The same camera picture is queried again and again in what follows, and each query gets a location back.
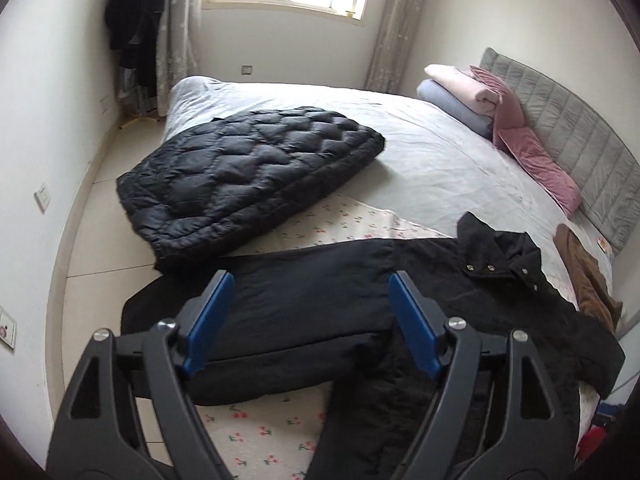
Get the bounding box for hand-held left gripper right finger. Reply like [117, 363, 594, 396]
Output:
[388, 270, 583, 480]

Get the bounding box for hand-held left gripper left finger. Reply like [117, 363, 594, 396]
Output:
[46, 270, 236, 480]

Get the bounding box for black padded coat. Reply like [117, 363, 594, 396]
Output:
[121, 211, 627, 480]

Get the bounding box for hanging dark clothes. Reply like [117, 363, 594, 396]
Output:
[105, 0, 167, 113]

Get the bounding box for cherry print blanket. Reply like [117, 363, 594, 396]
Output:
[197, 192, 458, 480]

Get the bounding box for black quilted down jacket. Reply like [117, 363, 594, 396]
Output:
[116, 106, 386, 273]

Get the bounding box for bed with white sheet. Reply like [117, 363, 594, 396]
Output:
[162, 76, 626, 480]

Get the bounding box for brown garment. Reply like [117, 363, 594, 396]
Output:
[552, 223, 623, 333]

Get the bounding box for pink velvet pillow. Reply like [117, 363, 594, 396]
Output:
[469, 65, 527, 147]
[492, 127, 583, 217]

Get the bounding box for red object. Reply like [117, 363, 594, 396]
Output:
[575, 425, 602, 466]

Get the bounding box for folded pale blue blanket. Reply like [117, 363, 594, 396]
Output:
[416, 79, 496, 138]

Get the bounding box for folded pale pink blanket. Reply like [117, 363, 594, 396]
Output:
[424, 64, 503, 118]

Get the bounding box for grey padded headboard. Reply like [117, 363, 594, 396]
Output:
[479, 47, 640, 258]

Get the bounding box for sheer patterned curtain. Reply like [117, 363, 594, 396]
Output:
[155, 0, 202, 118]
[364, 0, 431, 95]

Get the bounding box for wall switch plate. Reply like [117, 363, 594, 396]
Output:
[0, 305, 18, 351]

